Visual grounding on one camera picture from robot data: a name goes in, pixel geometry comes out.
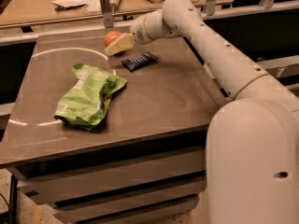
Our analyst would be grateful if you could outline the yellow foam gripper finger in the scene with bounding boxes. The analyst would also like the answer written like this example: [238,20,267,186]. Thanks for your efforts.
[105,33,135,56]

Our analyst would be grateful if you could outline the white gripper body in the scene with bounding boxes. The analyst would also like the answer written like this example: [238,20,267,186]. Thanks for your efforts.
[130,15,148,44]

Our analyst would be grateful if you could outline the red apple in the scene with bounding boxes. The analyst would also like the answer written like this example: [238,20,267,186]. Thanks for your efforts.
[104,31,121,47]

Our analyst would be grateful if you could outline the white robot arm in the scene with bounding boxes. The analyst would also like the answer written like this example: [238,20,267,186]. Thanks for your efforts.
[105,0,299,224]

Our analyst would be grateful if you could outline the blue snack bar wrapper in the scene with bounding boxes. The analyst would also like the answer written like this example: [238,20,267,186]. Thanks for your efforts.
[121,51,157,72]

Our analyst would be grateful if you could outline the white paper sheets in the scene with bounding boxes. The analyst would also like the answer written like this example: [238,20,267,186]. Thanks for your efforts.
[53,0,101,12]

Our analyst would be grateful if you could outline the green chip bag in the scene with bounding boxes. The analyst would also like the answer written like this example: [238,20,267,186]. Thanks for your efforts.
[54,63,127,130]

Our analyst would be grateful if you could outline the metal bracket post left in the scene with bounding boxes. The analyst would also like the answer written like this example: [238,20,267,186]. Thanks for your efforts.
[99,0,113,28]

